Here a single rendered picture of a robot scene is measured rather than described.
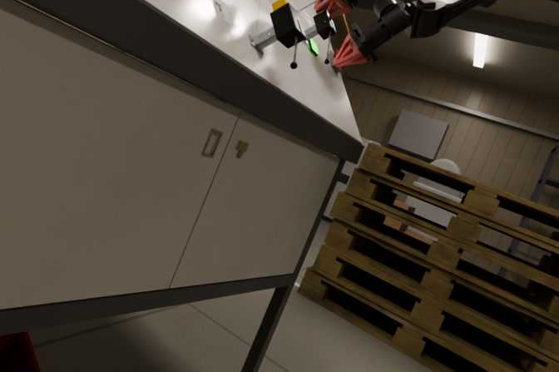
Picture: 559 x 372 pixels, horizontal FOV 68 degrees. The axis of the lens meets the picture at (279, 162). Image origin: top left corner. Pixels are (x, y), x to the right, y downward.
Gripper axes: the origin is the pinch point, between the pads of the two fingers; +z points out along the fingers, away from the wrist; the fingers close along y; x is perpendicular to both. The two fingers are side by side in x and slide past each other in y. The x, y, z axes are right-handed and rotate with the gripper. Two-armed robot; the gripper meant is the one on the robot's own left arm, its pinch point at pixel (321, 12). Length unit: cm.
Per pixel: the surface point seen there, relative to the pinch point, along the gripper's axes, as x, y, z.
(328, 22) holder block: 6.1, 1.8, 1.0
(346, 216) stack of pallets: -4, -139, 58
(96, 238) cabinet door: 40, 46, 55
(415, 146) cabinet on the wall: -168, -553, -20
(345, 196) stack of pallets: -13, -138, 50
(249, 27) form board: 15.9, 29.8, 15.6
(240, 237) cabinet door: 37, 7, 53
